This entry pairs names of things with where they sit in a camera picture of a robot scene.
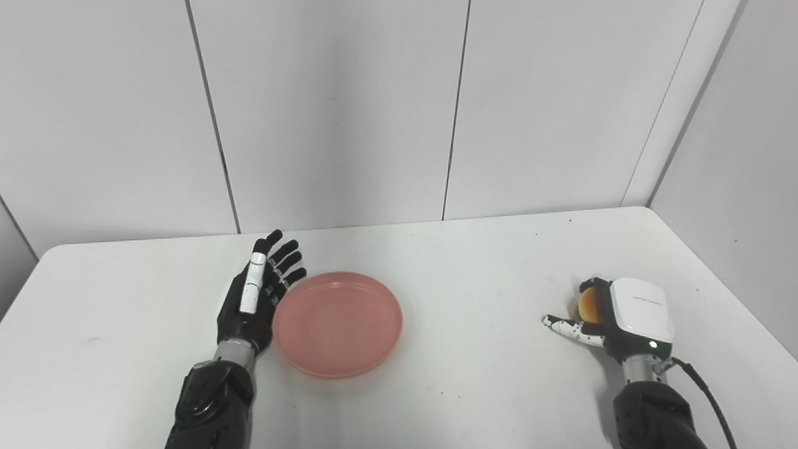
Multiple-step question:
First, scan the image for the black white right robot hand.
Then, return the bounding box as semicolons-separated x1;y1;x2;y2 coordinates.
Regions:
541;276;676;364

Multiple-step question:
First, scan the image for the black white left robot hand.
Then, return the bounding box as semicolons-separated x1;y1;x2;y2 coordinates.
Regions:
216;229;308;357

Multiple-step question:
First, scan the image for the toy hamburger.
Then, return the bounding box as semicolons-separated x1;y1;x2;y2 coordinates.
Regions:
577;289;604;326

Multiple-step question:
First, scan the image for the pink round plate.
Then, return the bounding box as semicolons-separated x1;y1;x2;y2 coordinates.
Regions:
272;271;404;380

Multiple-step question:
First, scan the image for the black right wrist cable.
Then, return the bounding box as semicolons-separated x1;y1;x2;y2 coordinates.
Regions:
653;356;740;449

